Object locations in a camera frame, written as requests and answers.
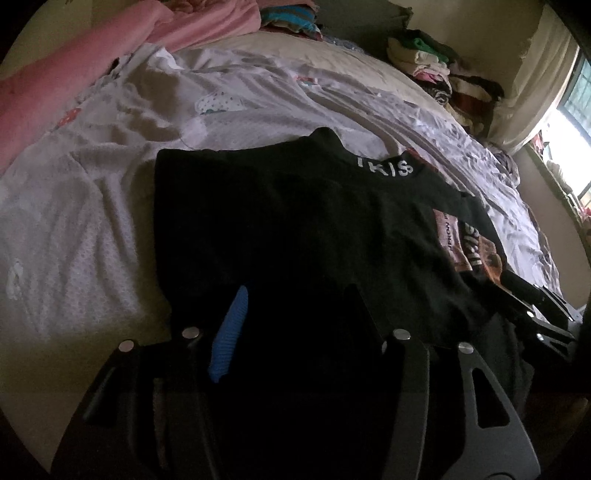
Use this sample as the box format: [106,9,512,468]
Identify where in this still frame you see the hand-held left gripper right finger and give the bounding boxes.
[344,282,543,480]

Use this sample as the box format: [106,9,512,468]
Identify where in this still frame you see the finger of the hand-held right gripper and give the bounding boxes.
[508,302,578,366]
[501,271,575,320]

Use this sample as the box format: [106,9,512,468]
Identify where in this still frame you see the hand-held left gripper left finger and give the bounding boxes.
[51,285,252,480]

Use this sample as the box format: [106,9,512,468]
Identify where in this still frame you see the black printed sweater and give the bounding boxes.
[154,127,536,480]

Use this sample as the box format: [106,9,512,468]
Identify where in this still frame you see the pile of mixed clothes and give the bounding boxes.
[385,28,507,138]

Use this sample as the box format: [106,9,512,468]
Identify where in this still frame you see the striped folded clothes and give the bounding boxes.
[260,2,325,43]

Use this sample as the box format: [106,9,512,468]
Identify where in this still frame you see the clutter on windowsill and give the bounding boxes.
[530,133,591,219]

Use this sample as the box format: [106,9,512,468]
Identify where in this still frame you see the window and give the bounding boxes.
[542,46,591,217]

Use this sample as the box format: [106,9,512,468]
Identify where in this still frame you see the cream curtain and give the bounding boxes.
[488,4,581,145]

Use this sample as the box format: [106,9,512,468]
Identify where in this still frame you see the beige bed sheet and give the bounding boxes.
[240,30,445,112]

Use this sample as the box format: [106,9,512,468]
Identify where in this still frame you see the pink blanket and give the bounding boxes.
[0,0,262,174]

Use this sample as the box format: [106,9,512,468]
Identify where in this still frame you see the grey headboard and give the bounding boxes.
[314,0,413,45]

